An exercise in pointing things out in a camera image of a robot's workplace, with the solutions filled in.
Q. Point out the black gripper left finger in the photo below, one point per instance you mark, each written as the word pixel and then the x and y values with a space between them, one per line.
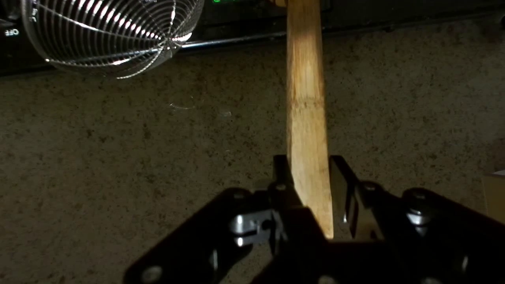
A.
pixel 210 253

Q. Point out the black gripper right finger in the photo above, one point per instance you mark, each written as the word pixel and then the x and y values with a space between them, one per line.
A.
pixel 420 246

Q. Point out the black electric stove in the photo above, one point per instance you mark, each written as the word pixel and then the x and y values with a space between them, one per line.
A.
pixel 237 21

